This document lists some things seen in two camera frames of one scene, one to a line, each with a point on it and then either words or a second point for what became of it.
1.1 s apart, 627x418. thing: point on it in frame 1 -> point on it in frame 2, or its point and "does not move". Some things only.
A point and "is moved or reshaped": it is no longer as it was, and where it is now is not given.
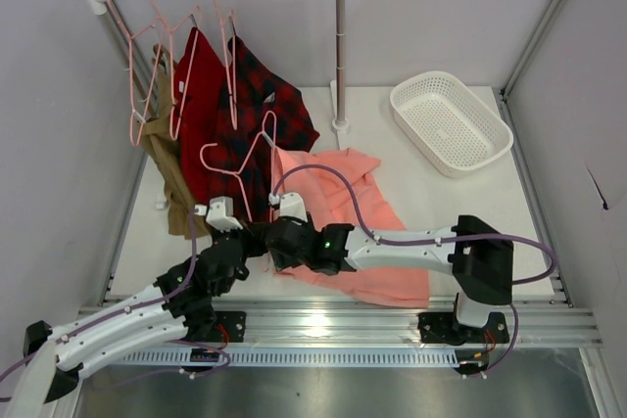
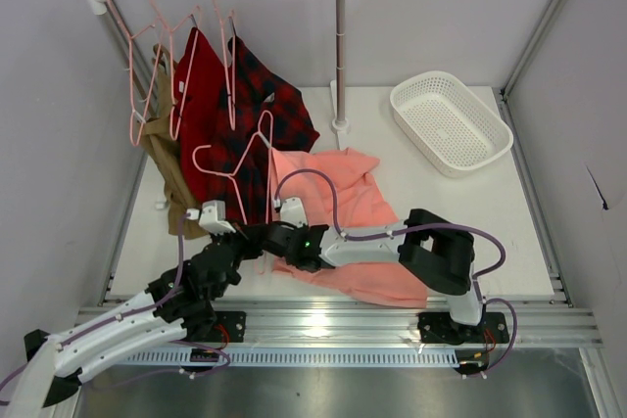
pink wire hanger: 268,127 is moved or reshaped
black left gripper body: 240,235 does not move
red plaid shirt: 260,113 does not move
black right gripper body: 272,240 does not move
